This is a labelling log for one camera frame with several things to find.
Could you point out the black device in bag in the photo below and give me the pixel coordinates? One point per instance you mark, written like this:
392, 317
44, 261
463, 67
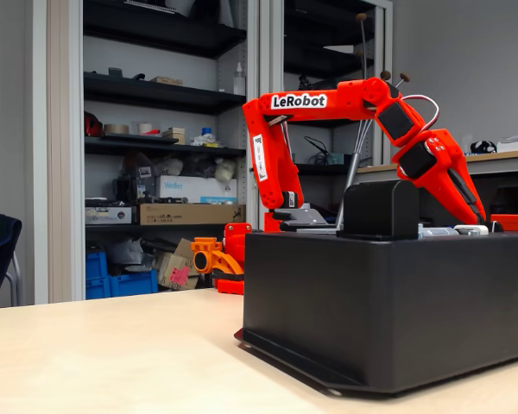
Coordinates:
134, 181

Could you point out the white probe plug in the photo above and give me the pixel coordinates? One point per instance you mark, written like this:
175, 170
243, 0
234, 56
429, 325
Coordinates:
472, 230

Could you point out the black white object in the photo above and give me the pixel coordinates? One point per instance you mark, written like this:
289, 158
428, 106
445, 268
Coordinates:
483, 147

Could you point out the tall blue plastic crate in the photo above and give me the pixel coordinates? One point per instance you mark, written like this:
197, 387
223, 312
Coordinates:
96, 276

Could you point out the white Weller box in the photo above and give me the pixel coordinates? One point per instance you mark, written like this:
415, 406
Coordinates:
190, 187

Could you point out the white plush toy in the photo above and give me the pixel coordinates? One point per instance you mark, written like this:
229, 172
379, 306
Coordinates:
225, 169

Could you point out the clear plastic bag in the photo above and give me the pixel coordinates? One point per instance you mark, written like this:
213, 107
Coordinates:
129, 254

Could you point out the wooden top desk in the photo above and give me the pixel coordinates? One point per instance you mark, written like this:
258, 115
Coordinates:
500, 166

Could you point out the brown tape roll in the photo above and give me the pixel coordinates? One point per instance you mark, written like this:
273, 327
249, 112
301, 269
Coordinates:
116, 129

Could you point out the red helmet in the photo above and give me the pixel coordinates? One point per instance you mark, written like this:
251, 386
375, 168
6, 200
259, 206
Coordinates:
92, 126

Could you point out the white printed box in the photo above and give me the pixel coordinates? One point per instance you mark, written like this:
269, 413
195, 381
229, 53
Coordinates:
108, 215

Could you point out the flat small cardboard box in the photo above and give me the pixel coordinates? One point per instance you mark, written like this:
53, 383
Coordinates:
166, 80

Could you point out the red robot arm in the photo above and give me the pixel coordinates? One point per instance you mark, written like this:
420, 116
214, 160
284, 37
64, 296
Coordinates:
349, 99

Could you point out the grey metal shelf cabinet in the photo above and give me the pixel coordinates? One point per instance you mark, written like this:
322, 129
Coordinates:
75, 129
265, 43

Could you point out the blue capped jar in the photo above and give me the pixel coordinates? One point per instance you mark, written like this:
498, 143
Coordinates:
206, 131

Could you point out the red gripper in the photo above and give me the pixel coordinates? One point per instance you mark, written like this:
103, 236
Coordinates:
445, 160

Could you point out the metal coat stand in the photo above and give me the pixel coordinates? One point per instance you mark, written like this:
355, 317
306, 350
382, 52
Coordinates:
352, 172

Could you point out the red display module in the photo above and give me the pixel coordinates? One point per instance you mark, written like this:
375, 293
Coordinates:
516, 222

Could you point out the black task board box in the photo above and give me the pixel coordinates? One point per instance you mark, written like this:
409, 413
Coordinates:
371, 302

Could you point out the cardboard box pink label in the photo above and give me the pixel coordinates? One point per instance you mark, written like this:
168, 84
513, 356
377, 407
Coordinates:
177, 269

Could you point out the low blue plastic crate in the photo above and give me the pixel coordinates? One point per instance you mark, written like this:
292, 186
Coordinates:
131, 284

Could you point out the dark small box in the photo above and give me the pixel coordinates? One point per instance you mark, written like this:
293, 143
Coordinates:
115, 72

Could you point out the white crumpled cloth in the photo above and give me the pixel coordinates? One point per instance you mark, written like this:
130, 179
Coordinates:
205, 140

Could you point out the clear container white roll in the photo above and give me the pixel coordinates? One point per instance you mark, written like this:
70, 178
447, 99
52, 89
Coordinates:
146, 128

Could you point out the long brown cardboard box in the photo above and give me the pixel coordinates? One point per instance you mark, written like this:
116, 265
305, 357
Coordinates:
190, 214

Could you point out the clear plastic bottle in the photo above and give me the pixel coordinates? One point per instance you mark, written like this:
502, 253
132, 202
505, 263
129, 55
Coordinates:
238, 82

